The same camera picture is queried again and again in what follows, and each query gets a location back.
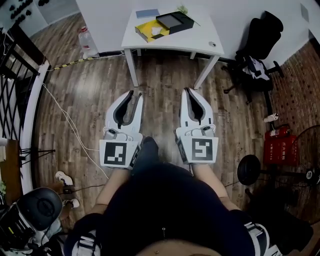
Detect black metal stand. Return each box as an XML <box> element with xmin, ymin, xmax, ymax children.
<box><xmin>19</xmin><ymin>147</ymin><xmax>57</xmax><ymax>166</ymax></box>

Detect black round device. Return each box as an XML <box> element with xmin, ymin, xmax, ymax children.
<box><xmin>16</xmin><ymin>187</ymin><xmax>64</xmax><ymax>232</ymax></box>

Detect person's leg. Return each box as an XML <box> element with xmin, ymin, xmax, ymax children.
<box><xmin>130</xmin><ymin>136</ymin><xmax>160</xmax><ymax>176</ymax></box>

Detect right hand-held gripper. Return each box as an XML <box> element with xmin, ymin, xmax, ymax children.
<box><xmin>174</xmin><ymin>87</ymin><xmax>220</xmax><ymax>165</ymax></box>

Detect yellow box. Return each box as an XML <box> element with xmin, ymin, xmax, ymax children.
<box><xmin>134</xmin><ymin>19</ymin><xmax>174</xmax><ymax>44</ymax></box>

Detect white sneaker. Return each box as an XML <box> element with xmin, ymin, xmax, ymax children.
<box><xmin>55</xmin><ymin>170</ymin><xmax>74</xmax><ymax>187</ymax></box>
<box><xmin>63</xmin><ymin>198</ymin><xmax>81</xmax><ymax>209</ymax></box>

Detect person's left forearm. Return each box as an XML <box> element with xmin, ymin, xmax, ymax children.
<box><xmin>95</xmin><ymin>166</ymin><xmax>131</xmax><ymax>215</ymax></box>

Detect black metal railing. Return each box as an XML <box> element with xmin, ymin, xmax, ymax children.
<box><xmin>0</xmin><ymin>22</ymin><xmax>48</xmax><ymax>151</ymax></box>

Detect black floor fan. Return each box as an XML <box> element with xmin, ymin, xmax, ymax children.
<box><xmin>236</xmin><ymin>124</ymin><xmax>320</xmax><ymax>187</ymax></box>

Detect person's dark shirt torso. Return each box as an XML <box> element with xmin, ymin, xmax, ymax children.
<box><xmin>63</xmin><ymin>161</ymin><xmax>254</xmax><ymax>256</ymax></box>

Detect white table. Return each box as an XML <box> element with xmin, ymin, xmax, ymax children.
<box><xmin>121</xmin><ymin>3</ymin><xmax>225</xmax><ymax>90</ymax></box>

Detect brown wooden shelf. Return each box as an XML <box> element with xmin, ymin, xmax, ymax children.
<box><xmin>0</xmin><ymin>139</ymin><xmax>23</xmax><ymax>206</ymax></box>

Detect white clothes bundle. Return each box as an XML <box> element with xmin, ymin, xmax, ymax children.
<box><xmin>243</xmin><ymin>56</ymin><xmax>271</xmax><ymax>81</ymax></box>

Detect white cable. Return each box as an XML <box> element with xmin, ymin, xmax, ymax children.
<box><xmin>41</xmin><ymin>82</ymin><xmax>110</xmax><ymax>180</ymax></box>

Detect person's right forearm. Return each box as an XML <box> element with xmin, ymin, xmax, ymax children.
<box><xmin>191</xmin><ymin>163</ymin><xmax>241</xmax><ymax>211</ymax></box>

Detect black equipment case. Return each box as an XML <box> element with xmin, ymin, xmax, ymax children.
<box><xmin>0</xmin><ymin>202</ymin><xmax>36</xmax><ymax>251</ymax></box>

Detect yellow black striped cable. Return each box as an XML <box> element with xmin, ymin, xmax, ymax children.
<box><xmin>53</xmin><ymin>56</ymin><xmax>95</xmax><ymax>71</ymax></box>

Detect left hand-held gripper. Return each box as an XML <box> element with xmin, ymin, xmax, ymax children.
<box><xmin>99</xmin><ymin>89</ymin><xmax>145</xmax><ymax>170</ymax></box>

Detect black box lid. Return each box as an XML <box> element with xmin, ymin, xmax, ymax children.
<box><xmin>155</xmin><ymin>10</ymin><xmax>196</xmax><ymax>35</ymax></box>

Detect white artificial flower sprig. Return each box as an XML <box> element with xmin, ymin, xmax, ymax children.
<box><xmin>176</xmin><ymin>4</ymin><xmax>201</xmax><ymax>27</ymax></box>

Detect clear plastic water jug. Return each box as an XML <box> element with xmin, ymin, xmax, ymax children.
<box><xmin>78</xmin><ymin>26</ymin><xmax>100</xmax><ymax>60</ymax></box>

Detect group of black round objects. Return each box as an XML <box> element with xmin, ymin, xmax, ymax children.
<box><xmin>8</xmin><ymin>0</ymin><xmax>51</xmax><ymax>22</ymax></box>

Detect black office chair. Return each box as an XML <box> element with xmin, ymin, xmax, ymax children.
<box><xmin>221</xmin><ymin>10</ymin><xmax>286</xmax><ymax>106</ymax></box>

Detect red fire extinguisher box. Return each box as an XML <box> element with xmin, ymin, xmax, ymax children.
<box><xmin>263</xmin><ymin>134</ymin><xmax>300</xmax><ymax>166</ymax></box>

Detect blue notebook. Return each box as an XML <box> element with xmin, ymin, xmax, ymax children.
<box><xmin>135</xmin><ymin>8</ymin><xmax>161</xmax><ymax>19</ymax></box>

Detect red fire extinguisher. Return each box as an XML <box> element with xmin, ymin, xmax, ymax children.
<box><xmin>264</xmin><ymin>123</ymin><xmax>292</xmax><ymax>139</ymax></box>

